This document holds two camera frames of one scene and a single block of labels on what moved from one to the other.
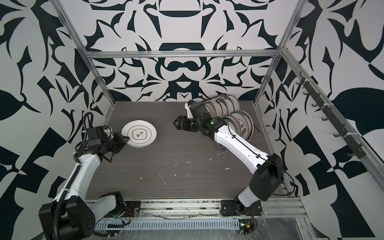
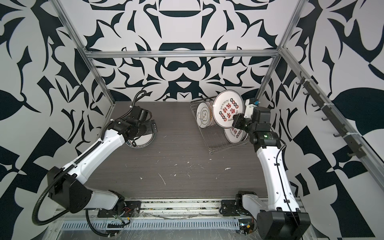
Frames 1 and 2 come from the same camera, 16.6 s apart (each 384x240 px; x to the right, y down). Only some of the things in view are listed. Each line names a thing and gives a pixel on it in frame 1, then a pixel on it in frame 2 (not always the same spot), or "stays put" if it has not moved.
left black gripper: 122,140 to 149,128
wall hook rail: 331,116 stays put
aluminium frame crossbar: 181,53 stays put
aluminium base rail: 284,207 stays put
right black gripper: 183,123 to 238,118
